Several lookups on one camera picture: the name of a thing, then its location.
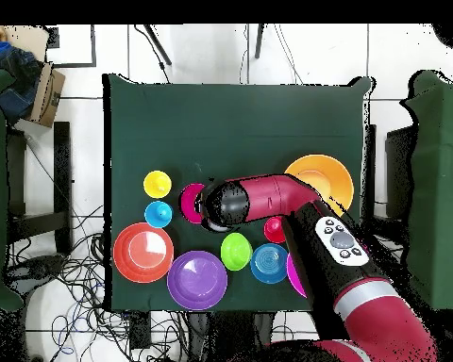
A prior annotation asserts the small crimson bowl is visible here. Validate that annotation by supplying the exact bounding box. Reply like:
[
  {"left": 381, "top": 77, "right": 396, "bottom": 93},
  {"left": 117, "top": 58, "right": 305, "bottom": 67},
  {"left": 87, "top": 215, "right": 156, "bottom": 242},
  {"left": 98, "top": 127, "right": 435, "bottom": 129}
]
[{"left": 178, "top": 183, "right": 207, "bottom": 224}]

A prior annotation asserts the green bowl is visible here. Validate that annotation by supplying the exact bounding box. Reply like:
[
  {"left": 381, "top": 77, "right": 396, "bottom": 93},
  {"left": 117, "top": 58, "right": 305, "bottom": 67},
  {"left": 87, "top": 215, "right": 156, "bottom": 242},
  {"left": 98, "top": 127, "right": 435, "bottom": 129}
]
[{"left": 220, "top": 232, "right": 255, "bottom": 272}]

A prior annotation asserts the red cup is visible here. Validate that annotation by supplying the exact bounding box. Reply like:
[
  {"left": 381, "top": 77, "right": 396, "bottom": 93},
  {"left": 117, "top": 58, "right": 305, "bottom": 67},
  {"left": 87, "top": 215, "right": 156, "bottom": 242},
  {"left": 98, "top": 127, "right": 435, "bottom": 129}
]
[{"left": 262, "top": 215, "right": 287, "bottom": 244}]

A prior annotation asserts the dark green tablecloth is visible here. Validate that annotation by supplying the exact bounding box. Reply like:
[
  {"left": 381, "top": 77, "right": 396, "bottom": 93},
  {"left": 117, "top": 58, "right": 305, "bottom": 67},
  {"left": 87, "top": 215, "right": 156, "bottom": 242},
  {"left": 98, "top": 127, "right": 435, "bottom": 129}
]
[{"left": 102, "top": 73, "right": 377, "bottom": 314}]

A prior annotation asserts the blue cup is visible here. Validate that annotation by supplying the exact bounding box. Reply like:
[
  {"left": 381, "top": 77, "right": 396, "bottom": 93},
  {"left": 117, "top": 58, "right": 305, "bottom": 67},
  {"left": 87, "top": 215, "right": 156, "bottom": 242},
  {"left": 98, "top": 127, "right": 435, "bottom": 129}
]
[{"left": 143, "top": 200, "right": 174, "bottom": 230}]

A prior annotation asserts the yellow cup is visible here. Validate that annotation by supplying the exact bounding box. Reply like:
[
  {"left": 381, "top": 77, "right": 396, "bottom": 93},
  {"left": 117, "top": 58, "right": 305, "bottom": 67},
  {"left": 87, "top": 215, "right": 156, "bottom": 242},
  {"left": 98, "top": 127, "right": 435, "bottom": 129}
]
[{"left": 143, "top": 170, "right": 174, "bottom": 200}]

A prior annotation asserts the blue bowl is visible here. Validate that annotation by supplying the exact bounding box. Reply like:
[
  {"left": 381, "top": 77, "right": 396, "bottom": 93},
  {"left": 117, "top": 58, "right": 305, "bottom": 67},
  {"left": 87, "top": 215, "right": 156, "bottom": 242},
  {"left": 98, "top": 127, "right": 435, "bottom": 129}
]
[{"left": 249, "top": 242, "right": 289, "bottom": 285}]

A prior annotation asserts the purple bowl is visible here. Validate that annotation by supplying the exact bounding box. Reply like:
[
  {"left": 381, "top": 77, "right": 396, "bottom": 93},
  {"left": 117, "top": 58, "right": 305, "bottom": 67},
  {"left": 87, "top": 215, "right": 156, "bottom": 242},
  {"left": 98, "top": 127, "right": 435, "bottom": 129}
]
[{"left": 166, "top": 250, "right": 229, "bottom": 312}]

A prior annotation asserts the red-orange bowl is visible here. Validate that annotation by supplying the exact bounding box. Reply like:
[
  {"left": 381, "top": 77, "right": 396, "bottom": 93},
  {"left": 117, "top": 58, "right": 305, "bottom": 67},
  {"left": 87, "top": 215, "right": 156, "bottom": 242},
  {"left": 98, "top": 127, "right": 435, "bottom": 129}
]
[{"left": 112, "top": 222, "right": 176, "bottom": 285}]

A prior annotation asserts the large pink bowl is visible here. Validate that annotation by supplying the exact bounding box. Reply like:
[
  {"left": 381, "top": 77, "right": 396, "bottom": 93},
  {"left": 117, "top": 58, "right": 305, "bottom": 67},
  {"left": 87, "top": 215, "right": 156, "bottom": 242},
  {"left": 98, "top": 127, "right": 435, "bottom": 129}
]
[{"left": 285, "top": 252, "right": 308, "bottom": 299}]

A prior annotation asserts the large orange bowl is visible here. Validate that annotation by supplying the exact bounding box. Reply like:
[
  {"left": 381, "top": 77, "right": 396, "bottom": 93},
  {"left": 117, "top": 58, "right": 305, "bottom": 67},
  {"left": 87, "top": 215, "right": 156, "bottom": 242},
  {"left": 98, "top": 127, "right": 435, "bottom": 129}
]
[{"left": 283, "top": 153, "right": 355, "bottom": 218}]

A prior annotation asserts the black tripod leg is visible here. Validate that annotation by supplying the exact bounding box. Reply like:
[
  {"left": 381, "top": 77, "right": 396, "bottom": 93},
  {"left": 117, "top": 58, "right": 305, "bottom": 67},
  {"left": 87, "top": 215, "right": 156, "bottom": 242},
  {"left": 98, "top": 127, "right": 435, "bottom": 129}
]
[
  {"left": 254, "top": 24, "right": 266, "bottom": 59},
  {"left": 143, "top": 24, "right": 173, "bottom": 66}
]

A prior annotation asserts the brown cardboard box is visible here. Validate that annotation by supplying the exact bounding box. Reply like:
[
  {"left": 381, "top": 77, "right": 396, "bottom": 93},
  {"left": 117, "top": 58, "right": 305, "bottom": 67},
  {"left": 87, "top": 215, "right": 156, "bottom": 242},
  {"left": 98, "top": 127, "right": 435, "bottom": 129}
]
[{"left": 24, "top": 61, "right": 66, "bottom": 128}]

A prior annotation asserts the blue fabric bundle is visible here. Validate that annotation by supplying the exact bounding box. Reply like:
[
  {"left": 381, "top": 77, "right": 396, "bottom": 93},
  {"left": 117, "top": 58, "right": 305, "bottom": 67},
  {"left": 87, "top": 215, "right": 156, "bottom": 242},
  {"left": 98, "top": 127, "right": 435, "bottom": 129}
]
[{"left": 0, "top": 39, "right": 42, "bottom": 123}]

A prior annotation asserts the tangle of floor cables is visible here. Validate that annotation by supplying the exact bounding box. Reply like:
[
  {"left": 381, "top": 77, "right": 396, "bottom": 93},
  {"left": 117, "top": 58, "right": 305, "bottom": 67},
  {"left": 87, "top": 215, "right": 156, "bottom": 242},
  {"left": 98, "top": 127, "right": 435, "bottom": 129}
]
[{"left": 7, "top": 205, "right": 190, "bottom": 362}]

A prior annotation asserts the black stool frame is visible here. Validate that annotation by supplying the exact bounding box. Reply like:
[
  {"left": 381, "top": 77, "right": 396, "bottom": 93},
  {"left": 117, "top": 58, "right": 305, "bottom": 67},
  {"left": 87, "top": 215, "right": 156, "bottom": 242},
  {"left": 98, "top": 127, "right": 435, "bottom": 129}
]
[{"left": 5, "top": 121, "right": 74, "bottom": 257}]

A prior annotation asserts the black pedestal foot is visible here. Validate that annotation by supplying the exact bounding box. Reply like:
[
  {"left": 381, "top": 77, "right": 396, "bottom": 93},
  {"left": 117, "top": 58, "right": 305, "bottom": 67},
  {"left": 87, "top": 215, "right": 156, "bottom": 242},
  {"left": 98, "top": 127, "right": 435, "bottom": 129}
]
[{"left": 3, "top": 254, "right": 67, "bottom": 291}]

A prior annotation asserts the white panel black frame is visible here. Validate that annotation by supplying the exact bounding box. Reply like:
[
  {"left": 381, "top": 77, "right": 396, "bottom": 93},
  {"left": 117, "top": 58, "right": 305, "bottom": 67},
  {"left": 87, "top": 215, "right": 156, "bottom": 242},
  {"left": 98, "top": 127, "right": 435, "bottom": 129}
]
[{"left": 44, "top": 24, "right": 97, "bottom": 69}]

